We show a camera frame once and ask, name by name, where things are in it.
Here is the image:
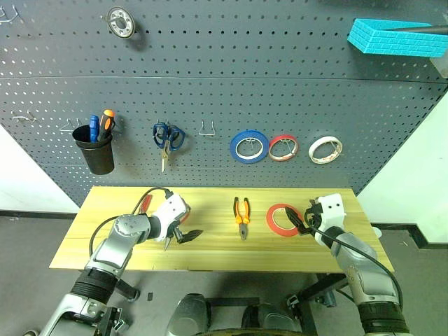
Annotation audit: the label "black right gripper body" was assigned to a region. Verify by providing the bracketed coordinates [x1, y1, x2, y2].
[303, 198, 323, 229]

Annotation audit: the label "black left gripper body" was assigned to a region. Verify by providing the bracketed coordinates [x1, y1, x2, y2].
[171, 223, 187, 244]

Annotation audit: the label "dark grey metal pegboard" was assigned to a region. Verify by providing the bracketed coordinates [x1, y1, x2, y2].
[0, 0, 448, 213]

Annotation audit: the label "red tape roll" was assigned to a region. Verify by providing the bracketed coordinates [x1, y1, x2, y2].
[267, 134, 300, 162]
[266, 203, 305, 238]

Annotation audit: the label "white tape roll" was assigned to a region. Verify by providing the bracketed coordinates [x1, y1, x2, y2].
[308, 135, 343, 165]

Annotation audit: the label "dark grey rounded shape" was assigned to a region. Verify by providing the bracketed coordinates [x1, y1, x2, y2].
[243, 303, 302, 336]
[169, 293, 211, 336]

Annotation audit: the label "blue tape roll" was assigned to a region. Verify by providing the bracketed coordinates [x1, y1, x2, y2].
[229, 129, 269, 162]

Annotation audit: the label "black plastic cup holder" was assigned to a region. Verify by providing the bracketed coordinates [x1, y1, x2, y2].
[72, 125, 116, 175]

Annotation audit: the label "cyan foam brick block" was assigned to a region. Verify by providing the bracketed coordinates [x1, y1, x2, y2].
[346, 17, 447, 59]

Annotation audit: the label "white plastic container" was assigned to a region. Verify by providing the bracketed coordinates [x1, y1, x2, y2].
[431, 57, 448, 80]

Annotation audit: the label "black rod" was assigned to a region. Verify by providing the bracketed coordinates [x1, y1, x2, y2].
[395, 22, 448, 36]

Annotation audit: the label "round grey grinding disc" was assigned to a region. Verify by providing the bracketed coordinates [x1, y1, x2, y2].
[106, 6, 138, 39]

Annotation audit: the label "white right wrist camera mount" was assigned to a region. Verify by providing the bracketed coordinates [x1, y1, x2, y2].
[316, 193, 347, 232]

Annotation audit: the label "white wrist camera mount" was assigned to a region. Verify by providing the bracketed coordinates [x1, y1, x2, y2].
[316, 193, 347, 232]
[152, 195, 192, 242]

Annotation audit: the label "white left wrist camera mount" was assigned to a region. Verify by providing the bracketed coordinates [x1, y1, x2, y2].
[152, 195, 192, 242]

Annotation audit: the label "red handled scissors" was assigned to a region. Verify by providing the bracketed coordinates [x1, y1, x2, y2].
[139, 194, 193, 253]

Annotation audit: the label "orange handled pliers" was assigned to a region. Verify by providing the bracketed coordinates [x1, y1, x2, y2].
[232, 197, 251, 242]

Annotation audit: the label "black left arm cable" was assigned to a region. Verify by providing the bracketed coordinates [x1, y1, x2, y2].
[89, 188, 175, 256]

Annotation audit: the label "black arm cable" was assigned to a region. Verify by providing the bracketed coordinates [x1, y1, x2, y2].
[307, 227, 404, 309]
[89, 188, 175, 256]

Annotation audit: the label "black metal table frame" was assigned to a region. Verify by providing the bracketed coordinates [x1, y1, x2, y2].
[115, 272, 354, 336]

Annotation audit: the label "blue handled scissors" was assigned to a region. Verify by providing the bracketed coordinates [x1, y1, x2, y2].
[153, 122, 186, 173]

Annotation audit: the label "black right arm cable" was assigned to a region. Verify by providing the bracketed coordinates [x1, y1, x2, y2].
[307, 227, 404, 309]

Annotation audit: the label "blue handled screwdriver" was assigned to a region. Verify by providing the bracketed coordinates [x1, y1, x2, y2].
[89, 115, 100, 144]

